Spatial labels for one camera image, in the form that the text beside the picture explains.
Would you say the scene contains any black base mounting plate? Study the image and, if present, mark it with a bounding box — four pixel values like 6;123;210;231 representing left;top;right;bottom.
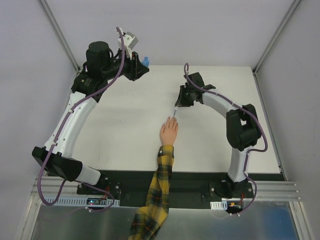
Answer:
77;169;254;209

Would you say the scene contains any white nail polish cap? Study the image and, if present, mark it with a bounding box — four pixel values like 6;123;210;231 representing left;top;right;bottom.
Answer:
172;106;179;118

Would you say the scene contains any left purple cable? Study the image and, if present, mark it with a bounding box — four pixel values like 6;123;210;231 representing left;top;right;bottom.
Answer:
37;26;126;213

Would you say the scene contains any blue nail polish bottle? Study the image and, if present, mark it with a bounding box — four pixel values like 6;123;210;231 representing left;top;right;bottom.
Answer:
141;56;150;68

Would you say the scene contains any aluminium frame post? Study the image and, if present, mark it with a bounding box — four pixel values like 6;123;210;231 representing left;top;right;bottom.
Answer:
38;0;81;73
252;0;304;76

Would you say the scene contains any left aluminium frame post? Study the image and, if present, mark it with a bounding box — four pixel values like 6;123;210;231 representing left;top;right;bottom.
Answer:
38;0;81;73

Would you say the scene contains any right aluminium frame post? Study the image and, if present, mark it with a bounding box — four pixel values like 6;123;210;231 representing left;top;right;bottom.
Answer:
252;0;304;76

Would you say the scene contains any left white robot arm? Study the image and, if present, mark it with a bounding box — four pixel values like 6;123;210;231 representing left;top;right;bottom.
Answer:
32;37;149;195

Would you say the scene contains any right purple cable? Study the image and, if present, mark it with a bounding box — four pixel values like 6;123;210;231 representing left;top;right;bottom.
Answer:
183;62;270;220

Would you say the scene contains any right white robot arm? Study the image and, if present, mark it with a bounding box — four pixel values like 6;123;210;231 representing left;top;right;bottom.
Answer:
175;72;263;199

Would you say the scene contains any yellow plaid sleeve forearm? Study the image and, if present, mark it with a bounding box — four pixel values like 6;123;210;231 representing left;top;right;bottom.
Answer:
128;145;174;240

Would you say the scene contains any purple cable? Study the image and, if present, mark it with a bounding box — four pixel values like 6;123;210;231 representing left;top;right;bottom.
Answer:
37;26;126;213
183;62;270;220

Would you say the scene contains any mannequin hand with nails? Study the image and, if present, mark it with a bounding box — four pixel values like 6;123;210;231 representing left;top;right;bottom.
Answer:
159;116;179;146

